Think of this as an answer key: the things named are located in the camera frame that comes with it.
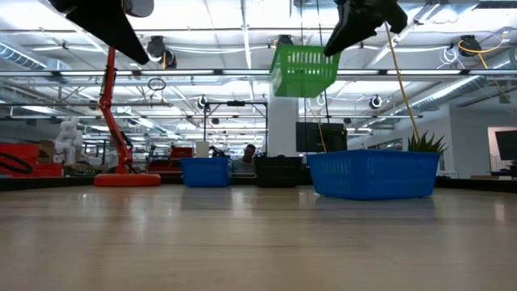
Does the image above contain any dark wall screen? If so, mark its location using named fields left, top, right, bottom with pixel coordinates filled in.
left=494, top=129, right=517, bottom=162

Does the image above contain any red toolbox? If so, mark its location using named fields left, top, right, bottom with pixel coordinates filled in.
left=147, top=145, right=195, bottom=173

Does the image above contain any artificial green plant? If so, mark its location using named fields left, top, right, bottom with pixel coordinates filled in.
left=406, top=131, right=448, bottom=154

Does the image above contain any white box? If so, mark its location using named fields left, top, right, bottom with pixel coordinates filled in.
left=195, top=140, right=211, bottom=159

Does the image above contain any green plastic basket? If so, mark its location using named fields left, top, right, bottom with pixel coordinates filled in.
left=269, top=44, right=342, bottom=99

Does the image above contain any blue plastic basket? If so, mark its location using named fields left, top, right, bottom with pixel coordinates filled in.
left=180, top=156, right=232, bottom=162
left=306, top=149, right=442, bottom=201
left=180, top=159, right=231, bottom=188

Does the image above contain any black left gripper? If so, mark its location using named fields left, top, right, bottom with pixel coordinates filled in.
left=48, top=0, right=151, bottom=66

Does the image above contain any black metal table frame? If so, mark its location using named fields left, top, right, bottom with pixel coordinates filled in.
left=0, top=174, right=517, bottom=193

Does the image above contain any yellow hanging cable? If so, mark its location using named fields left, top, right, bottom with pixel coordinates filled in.
left=383, top=22, right=422, bottom=141

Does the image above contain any red storage crate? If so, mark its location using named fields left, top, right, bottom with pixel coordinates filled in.
left=0, top=142, right=64, bottom=179

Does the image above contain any white sculpted figure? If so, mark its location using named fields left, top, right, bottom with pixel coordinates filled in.
left=53, top=116, right=84, bottom=165

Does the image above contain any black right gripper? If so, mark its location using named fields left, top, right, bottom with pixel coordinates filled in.
left=323, top=0, right=409, bottom=57

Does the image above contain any black monitor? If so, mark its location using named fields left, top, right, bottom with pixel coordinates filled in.
left=296, top=122, right=348, bottom=154

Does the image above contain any person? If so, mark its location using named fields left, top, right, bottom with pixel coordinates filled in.
left=231, top=143, right=258, bottom=175

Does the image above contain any black background rig frame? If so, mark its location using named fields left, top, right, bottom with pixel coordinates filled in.
left=203, top=100, right=269, bottom=157

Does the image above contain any red desk lamp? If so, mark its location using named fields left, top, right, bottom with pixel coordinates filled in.
left=93, top=0, right=162, bottom=188

